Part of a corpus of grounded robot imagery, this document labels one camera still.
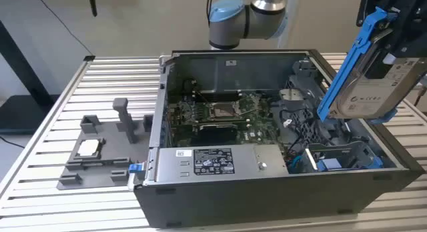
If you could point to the black plastic drive cage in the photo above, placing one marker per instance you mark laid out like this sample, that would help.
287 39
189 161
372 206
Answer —
301 122

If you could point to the black table corner cap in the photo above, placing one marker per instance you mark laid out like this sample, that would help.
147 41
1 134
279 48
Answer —
89 58

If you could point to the hard disk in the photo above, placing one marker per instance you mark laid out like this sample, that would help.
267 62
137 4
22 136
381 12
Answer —
364 97
329 164

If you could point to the green motherboard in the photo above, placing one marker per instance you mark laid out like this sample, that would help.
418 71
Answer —
261 132

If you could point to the silver power supply with label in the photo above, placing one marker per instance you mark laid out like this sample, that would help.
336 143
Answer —
174 167

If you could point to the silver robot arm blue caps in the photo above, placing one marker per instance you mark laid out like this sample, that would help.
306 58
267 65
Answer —
230 29

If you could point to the silver CPU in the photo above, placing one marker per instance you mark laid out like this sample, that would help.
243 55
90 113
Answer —
90 147

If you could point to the black open PC case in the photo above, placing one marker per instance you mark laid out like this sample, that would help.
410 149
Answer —
254 204

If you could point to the black monitor stand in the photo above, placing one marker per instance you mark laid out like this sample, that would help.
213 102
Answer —
23 112

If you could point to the blue case latch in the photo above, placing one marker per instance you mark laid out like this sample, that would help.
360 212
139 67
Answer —
134 168

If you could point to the grey parts rack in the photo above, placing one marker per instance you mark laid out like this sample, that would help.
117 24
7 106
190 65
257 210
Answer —
110 152

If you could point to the locking lever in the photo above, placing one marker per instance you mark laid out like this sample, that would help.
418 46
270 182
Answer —
202 96

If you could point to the CPU socket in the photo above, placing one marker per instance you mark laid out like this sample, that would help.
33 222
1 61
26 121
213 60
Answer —
222 111

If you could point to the disk bay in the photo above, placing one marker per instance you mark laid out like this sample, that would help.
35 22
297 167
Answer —
354 148

